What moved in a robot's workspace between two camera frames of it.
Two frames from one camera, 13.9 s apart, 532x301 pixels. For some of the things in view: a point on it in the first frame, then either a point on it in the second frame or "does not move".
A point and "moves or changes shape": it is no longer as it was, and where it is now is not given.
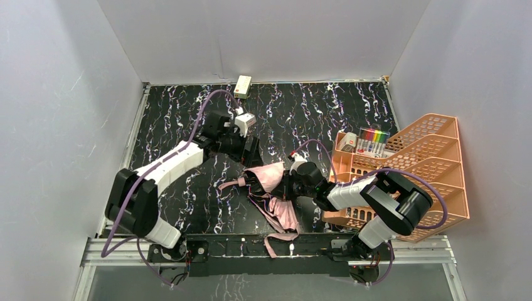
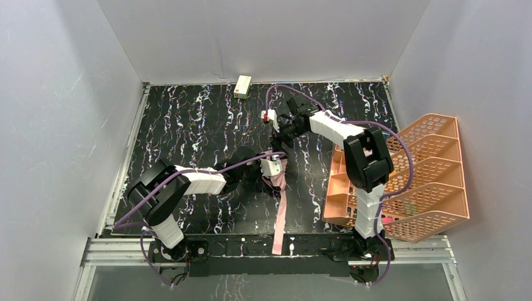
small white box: x=243 y=86 does not move
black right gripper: x=284 y=185 -> x=278 y=135
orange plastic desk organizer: x=429 y=152 does not move
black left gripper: x=244 y=145 -> x=284 y=170
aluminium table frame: x=435 y=249 does not move
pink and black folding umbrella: x=277 y=211 moves or changes shape
